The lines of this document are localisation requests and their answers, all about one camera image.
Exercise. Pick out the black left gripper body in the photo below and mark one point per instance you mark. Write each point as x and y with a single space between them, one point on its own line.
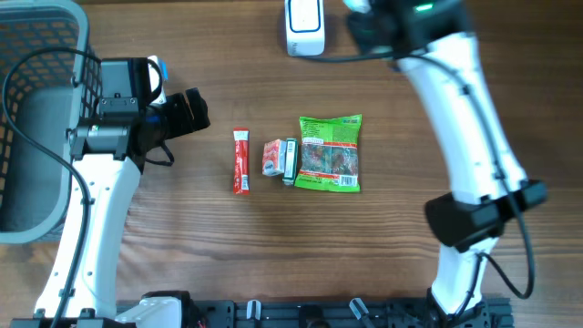
174 118

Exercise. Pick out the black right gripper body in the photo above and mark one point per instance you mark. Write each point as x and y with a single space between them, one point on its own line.
358 31

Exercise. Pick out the red stick sachet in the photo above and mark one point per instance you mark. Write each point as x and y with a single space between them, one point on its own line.
241 169

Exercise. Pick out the red tissue packet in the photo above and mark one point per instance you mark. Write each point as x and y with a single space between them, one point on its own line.
273 158

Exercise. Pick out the green snack bag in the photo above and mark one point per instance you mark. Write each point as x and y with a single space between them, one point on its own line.
329 154

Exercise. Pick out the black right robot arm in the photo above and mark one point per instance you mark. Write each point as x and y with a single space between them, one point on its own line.
434 44

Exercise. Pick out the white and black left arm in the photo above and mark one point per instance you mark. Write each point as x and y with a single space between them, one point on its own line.
72 159

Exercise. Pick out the white barcode scanner box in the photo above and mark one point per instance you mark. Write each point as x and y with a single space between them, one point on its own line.
304 27

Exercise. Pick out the grey plastic mesh basket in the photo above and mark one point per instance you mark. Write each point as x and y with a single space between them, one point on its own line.
52 82

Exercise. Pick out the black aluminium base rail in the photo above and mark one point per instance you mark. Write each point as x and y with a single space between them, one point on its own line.
393 313

